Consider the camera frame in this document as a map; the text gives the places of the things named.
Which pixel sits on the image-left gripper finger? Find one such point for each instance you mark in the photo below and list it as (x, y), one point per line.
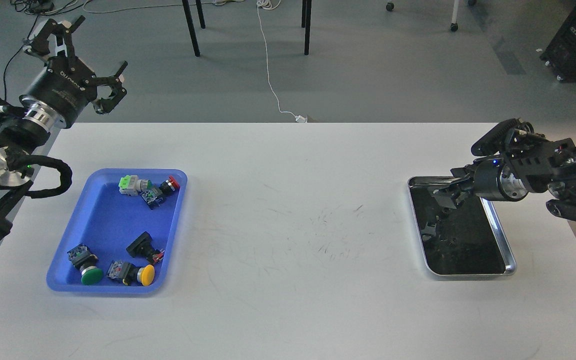
(53, 39)
(104, 106)

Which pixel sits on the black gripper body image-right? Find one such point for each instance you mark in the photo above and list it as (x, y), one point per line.
(494, 181)

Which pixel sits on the image-right gripper finger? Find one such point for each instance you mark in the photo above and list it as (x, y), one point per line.
(452, 194)
(465, 172)

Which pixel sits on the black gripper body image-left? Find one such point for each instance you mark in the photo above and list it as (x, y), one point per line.
(61, 89)

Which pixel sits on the silver metal tray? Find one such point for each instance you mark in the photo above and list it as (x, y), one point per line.
(483, 251)

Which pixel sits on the blue plastic tray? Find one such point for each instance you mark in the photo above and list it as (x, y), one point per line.
(107, 222)

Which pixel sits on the black table leg left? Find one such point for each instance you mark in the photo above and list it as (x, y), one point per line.
(190, 23)

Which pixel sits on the black table leg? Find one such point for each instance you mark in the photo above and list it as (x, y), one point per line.
(190, 23)
(306, 19)

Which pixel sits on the white caster leg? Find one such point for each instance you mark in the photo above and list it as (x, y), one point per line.
(455, 11)

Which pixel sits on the black square push button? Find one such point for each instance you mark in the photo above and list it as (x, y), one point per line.
(143, 247)

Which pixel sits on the black table leg right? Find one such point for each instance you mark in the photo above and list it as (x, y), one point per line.
(306, 19)

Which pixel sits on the light green white switch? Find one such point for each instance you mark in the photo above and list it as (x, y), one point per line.
(132, 185)

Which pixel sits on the red push button switch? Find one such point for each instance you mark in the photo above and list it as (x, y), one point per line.
(169, 186)

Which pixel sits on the dark contact block switch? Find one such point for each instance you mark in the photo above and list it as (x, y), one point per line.
(153, 197)

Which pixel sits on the green push button switch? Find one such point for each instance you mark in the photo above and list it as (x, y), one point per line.
(86, 263)

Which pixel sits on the yellow push button switch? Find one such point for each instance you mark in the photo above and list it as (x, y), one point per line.
(128, 273)

